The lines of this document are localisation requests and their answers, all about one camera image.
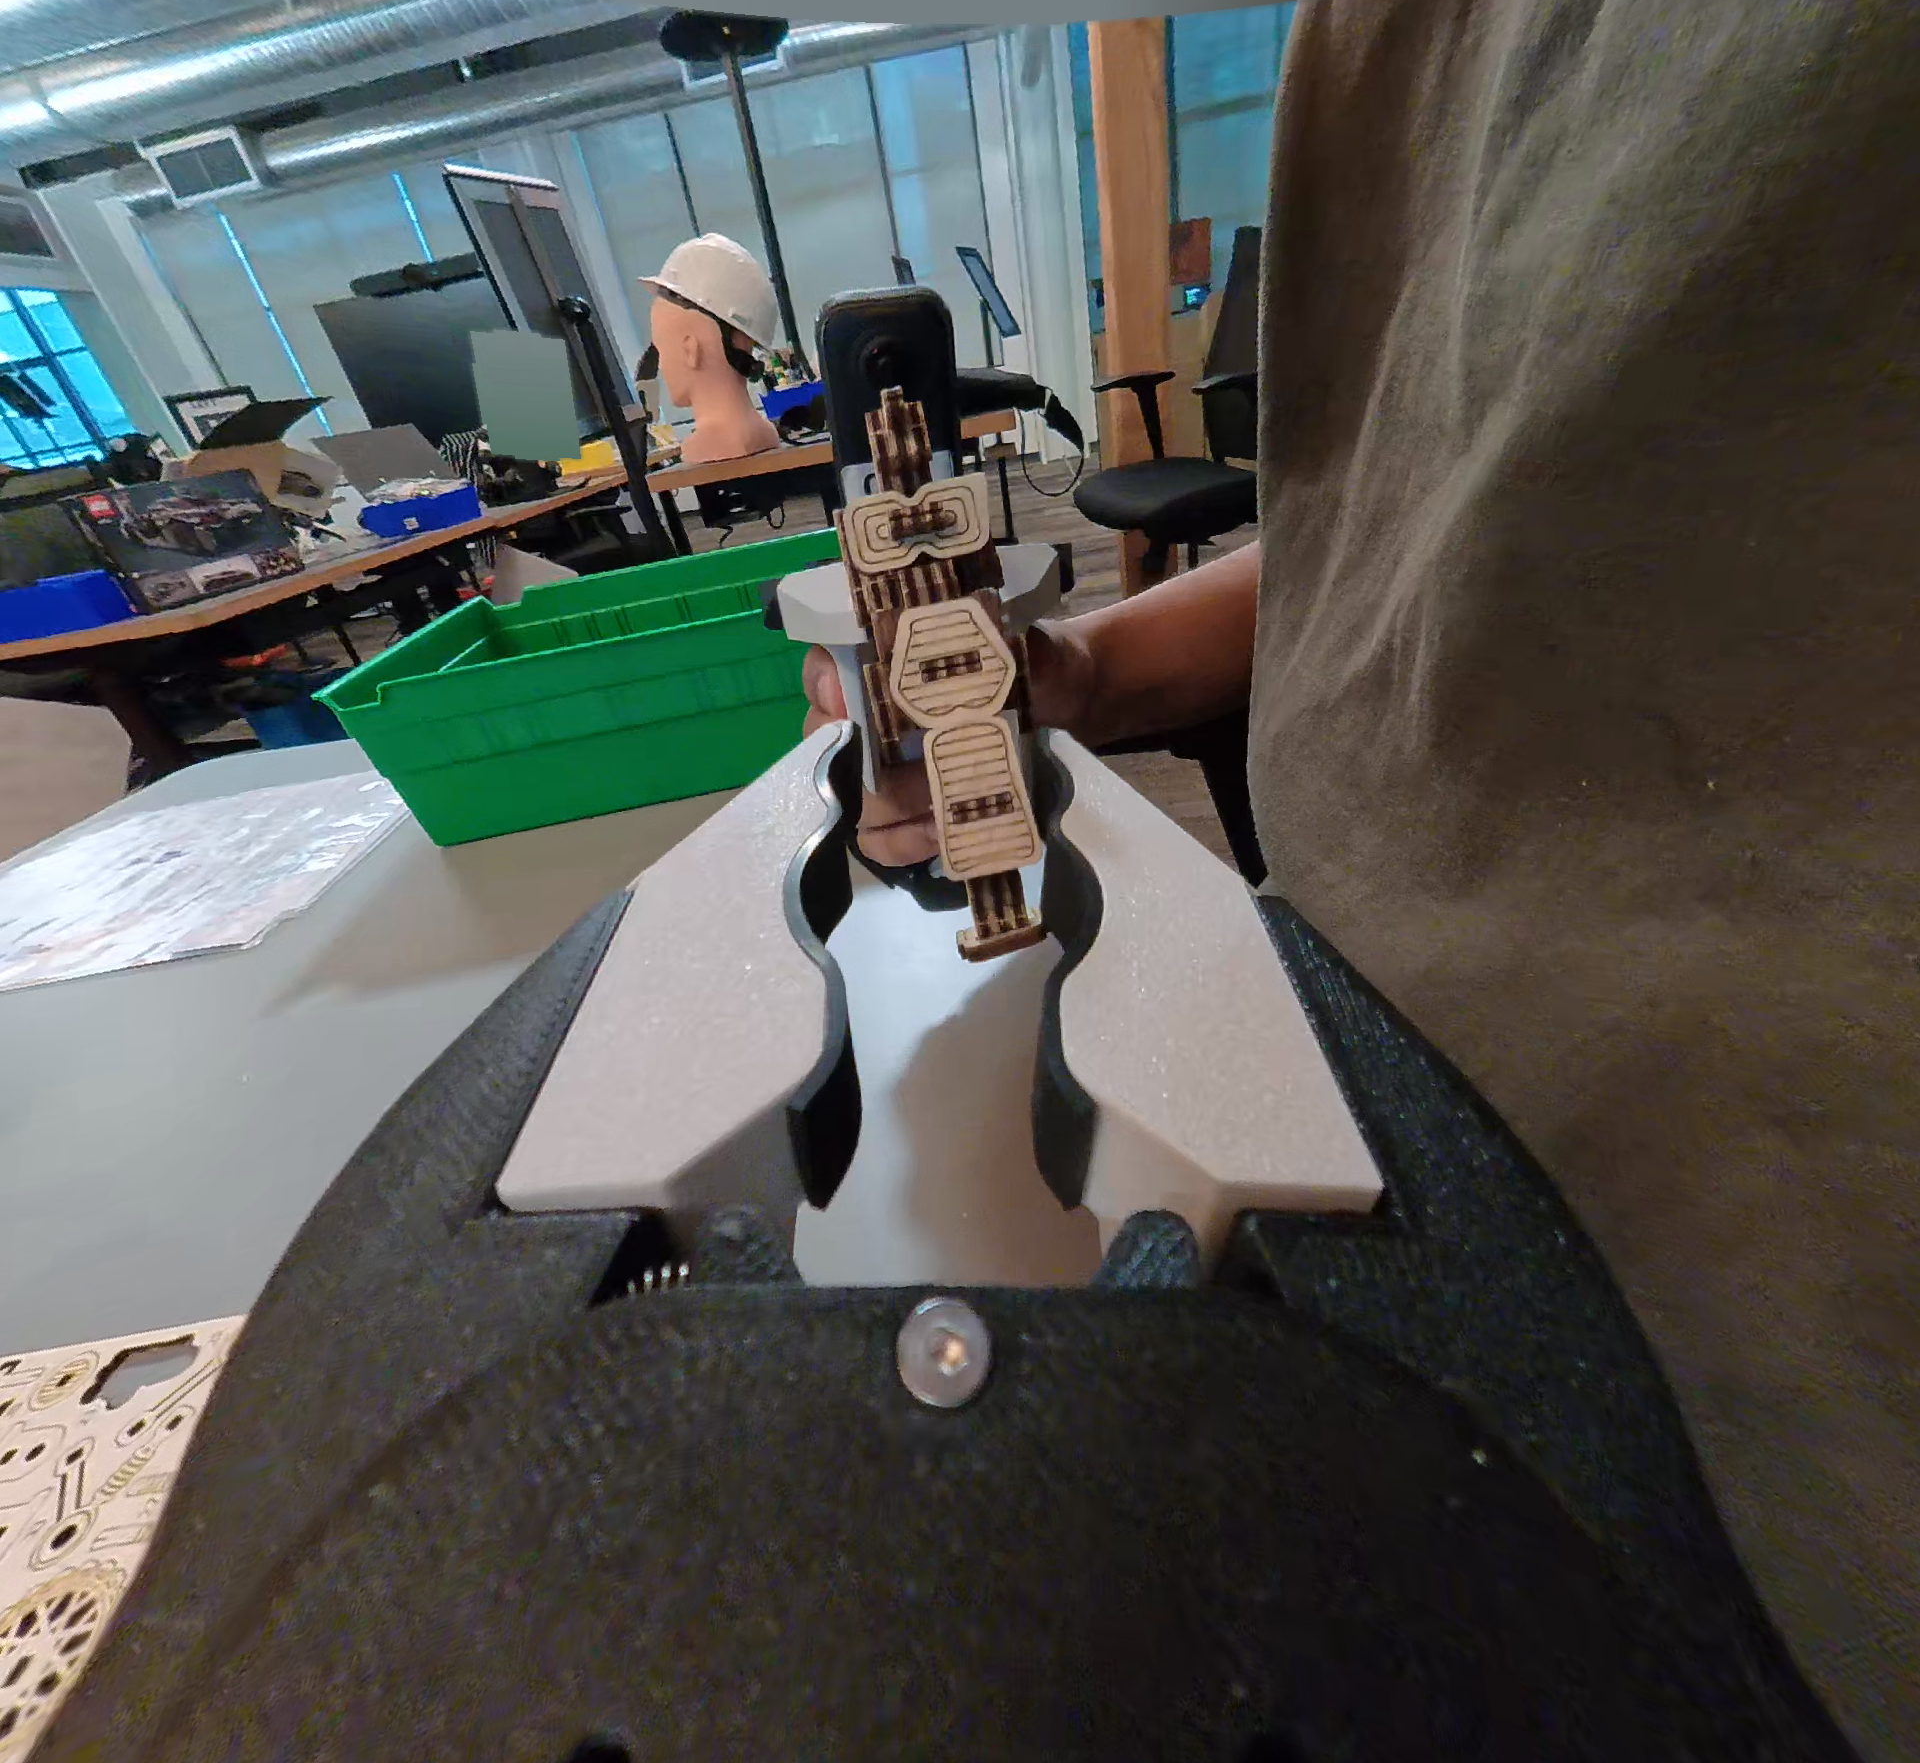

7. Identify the white hard hat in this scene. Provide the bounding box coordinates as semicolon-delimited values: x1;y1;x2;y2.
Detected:
638;234;783;353

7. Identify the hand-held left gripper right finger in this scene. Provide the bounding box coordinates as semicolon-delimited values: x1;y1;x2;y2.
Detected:
1032;725;1388;1223

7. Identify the toy car set box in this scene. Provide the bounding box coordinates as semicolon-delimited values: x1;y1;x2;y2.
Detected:
60;469;308;614

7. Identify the wooden motorcycle model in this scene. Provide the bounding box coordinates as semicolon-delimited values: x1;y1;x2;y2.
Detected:
834;386;1046;967

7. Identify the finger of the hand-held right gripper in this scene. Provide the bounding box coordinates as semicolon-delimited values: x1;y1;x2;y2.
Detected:
769;563;906;790
986;543;1076;628

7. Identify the black office chair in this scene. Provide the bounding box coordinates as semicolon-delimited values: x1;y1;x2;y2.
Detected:
1072;226;1264;596

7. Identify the silver air duct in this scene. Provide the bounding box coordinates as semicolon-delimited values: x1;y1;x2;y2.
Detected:
0;0;993;167

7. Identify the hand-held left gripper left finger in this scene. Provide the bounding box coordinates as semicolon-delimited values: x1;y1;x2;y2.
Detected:
492;723;867;1223

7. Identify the green plastic bin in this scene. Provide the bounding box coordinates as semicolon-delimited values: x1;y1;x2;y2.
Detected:
312;531;845;847

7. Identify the wooden work table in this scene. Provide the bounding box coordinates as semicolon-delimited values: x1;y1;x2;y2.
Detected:
0;410;1022;662

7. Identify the wooden puzzle parts sheet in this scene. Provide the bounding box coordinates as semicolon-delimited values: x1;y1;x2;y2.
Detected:
0;1314;248;1753

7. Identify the instruction sheet in clear sleeve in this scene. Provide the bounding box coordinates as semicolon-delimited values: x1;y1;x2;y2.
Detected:
0;771;411;995

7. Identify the black monitor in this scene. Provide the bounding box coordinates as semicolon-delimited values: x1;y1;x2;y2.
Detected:
312;278;590;452

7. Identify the black pole with camera bar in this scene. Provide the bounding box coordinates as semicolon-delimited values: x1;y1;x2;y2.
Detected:
659;9;819;386

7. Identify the mannequin head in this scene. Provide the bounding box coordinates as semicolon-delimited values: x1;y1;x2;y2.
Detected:
648;291;785;464

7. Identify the grey desk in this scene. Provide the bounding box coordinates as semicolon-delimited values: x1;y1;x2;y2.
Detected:
0;728;1274;1763

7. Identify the white air vent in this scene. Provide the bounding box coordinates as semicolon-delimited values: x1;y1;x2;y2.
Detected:
141;127;269;208

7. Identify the person's olive clothing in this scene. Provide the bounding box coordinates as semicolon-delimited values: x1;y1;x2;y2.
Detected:
1244;0;1920;1763

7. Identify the person's right hand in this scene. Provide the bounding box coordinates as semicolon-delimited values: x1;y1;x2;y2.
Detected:
799;612;1124;879

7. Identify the tilted black screen on arm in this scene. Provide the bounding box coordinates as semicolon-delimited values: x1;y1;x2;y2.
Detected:
442;162;605;347

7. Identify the blue plastic bin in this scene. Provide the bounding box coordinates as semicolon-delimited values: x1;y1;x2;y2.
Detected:
358;478;486;539
0;571;140;647

